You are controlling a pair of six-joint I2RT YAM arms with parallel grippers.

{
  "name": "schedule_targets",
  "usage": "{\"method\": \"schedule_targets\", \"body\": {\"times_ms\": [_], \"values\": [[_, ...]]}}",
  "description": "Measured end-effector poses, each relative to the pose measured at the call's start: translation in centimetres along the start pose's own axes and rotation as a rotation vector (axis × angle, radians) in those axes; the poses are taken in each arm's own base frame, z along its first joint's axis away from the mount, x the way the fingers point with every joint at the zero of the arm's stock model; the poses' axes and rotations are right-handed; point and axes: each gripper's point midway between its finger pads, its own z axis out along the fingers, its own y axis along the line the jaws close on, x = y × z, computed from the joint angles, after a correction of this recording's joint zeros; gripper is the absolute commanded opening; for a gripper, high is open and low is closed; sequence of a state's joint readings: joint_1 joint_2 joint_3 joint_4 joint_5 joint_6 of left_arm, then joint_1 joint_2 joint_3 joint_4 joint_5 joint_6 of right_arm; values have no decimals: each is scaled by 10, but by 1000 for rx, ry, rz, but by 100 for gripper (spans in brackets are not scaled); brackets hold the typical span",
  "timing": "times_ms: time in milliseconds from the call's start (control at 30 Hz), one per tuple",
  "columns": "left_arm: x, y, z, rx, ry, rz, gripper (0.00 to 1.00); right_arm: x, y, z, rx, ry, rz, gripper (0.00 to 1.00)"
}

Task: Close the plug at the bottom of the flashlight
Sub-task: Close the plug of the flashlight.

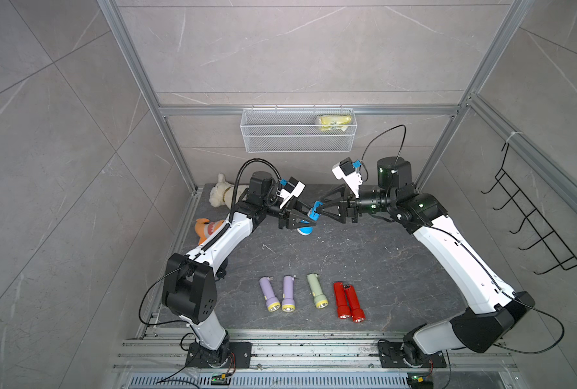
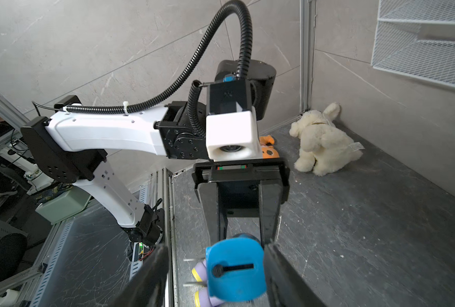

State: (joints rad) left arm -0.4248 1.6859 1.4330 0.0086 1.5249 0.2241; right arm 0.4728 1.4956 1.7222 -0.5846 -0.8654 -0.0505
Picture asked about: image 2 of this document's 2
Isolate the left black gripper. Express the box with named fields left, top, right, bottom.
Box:
left=192, top=158, right=290, bottom=246

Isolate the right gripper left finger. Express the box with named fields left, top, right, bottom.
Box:
left=110, top=244, right=169, bottom=307

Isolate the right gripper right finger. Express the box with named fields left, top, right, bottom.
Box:
left=263, top=243, right=326, bottom=307

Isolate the purple flashlight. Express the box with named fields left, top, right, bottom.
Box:
left=192, top=259, right=208, bottom=283
left=194, top=288, right=224, bottom=307

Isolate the blue flashlight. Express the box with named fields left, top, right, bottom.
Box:
left=206, top=234, right=267, bottom=303

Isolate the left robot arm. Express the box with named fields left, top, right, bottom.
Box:
left=21, top=60, right=290, bottom=247

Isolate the orange plush toy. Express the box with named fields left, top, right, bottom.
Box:
left=259, top=136, right=280, bottom=159

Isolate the white plush dog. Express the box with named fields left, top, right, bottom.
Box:
left=290, top=102, right=364, bottom=177

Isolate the black corrugated cable left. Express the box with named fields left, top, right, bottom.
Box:
left=64, top=0, right=254, bottom=137

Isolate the white wire wall basket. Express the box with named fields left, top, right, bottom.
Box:
left=371, top=1, right=455, bottom=89

